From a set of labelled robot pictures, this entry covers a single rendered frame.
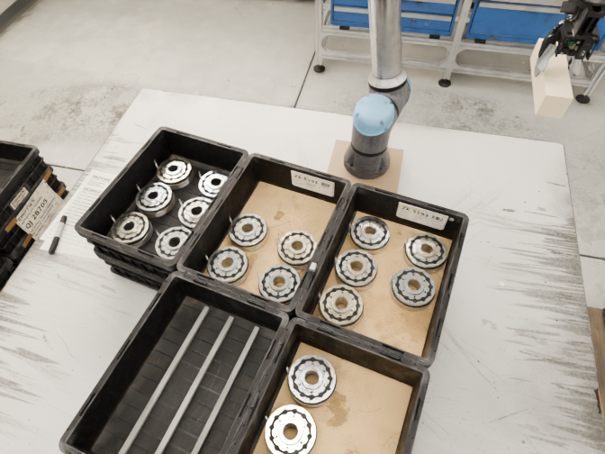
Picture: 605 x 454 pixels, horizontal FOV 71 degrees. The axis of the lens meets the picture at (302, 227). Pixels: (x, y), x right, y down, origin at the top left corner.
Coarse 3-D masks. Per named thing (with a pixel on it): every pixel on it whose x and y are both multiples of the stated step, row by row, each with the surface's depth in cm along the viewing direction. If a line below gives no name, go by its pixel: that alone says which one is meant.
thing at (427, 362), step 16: (352, 192) 109; (384, 192) 109; (432, 208) 105; (336, 224) 103; (464, 224) 102; (464, 240) 100; (320, 256) 98; (304, 288) 94; (448, 288) 93; (320, 320) 90; (352, 336) 87; (432, 336) 87; (400, 352) 85; (432, 352) 85
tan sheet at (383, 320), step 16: (400, 224) 115; (400, 240) 112; (448, 240) 111; (384, 256) 109; (400, 256) 109; (384, 272) 107; (368, 288) 104; (384, 288) 104; (416, 288) 104; (368, 304) 102; (384, 304) 102; (432, 304) 101; (368, 320) 100; (384, 320) 100; (400, 320) 100; (416, 320) 99; (368, 336) 98; (384, 336) 97; (400, 336) 97; (416, 336) 97; (416, 352) 95
